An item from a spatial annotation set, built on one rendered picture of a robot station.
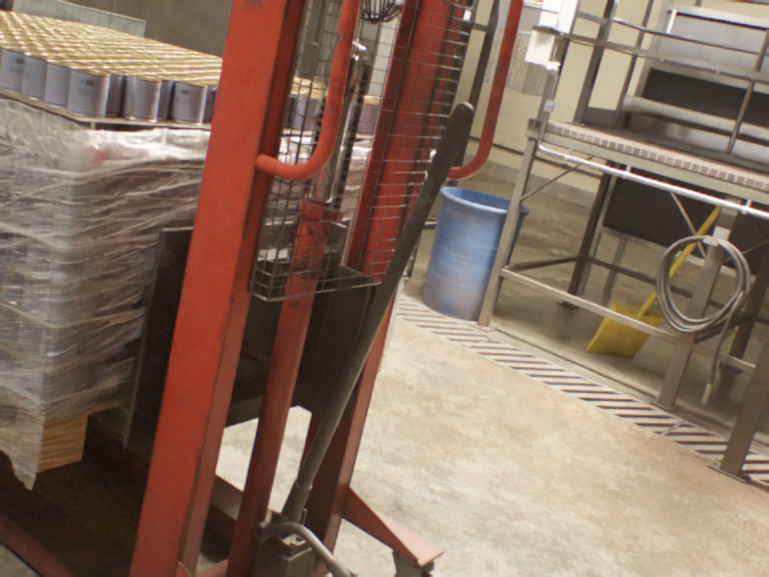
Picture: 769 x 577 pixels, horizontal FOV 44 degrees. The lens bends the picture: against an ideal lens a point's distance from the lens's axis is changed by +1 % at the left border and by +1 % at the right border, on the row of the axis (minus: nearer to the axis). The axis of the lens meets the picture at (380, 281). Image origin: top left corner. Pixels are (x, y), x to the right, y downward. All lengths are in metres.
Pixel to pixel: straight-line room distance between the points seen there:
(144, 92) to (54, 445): 0.70
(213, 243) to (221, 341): 0.19
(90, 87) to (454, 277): 3.33
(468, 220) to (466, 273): 0.28
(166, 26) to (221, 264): 4.00
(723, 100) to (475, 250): 1.77
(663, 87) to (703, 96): 0.24
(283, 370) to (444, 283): 2.92
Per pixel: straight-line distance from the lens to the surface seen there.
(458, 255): 4.85
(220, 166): 1.77
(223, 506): 2.59
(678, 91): 5.86
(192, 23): 5.54
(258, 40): 1.71
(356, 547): 2.72
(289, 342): 2.03
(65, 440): 1.97
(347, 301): 2.21
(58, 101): 1.85
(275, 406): 2.09
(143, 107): 1.86
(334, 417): 2.00
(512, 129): 10.59
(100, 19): 3.97
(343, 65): 1.59
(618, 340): 4.95
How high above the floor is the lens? 1.41
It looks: 15 degrees down
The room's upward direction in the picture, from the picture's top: 13 degrees clockwise
